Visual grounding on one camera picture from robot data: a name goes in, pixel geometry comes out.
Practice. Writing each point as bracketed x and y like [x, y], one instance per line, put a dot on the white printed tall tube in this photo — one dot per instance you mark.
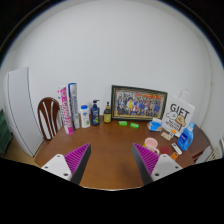
[74, 106]

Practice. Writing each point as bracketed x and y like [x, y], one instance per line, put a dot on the green plastic crate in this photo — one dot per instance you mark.
[4, 131]

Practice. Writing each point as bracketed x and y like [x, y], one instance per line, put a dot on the white paper gift bag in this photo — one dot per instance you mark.
[178, 115]

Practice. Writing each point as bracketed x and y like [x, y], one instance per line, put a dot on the white remote control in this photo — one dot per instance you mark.
[176, 148]

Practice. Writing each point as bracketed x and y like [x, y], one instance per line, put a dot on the colourful puzzle cube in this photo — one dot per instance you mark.
[173, 133]

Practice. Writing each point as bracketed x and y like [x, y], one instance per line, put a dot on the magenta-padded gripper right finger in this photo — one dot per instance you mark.
[163, 165]

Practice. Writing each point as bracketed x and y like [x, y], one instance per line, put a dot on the small patterned pouch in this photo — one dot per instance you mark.
[165, 135]

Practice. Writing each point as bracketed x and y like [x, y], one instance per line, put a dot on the pink ceramic mug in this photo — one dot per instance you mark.
[151, 144]

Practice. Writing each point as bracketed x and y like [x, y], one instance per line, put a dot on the amber pump bottle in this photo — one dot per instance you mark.
[107, 115]

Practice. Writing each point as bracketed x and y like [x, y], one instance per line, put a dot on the brown wooden chair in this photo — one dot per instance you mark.
[43, 113]

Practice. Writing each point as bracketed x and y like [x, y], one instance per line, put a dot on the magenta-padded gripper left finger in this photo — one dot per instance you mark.
[60, 165]

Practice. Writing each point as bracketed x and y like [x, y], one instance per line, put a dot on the white shampoo bottle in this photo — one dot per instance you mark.
[85, 116]

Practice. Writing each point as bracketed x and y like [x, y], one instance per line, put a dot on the dark blue pump bottle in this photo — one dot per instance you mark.
[95, 115]

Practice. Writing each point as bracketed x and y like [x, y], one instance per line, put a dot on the blue detergent bottle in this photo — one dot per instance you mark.
[185, 138]

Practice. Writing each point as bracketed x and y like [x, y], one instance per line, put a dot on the framed group photo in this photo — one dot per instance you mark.
[138, 103]

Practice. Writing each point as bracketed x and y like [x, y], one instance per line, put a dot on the pink printed tall tube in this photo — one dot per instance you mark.
[66, 113]

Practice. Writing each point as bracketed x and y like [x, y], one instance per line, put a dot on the white radiator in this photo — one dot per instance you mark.
[213, 153]

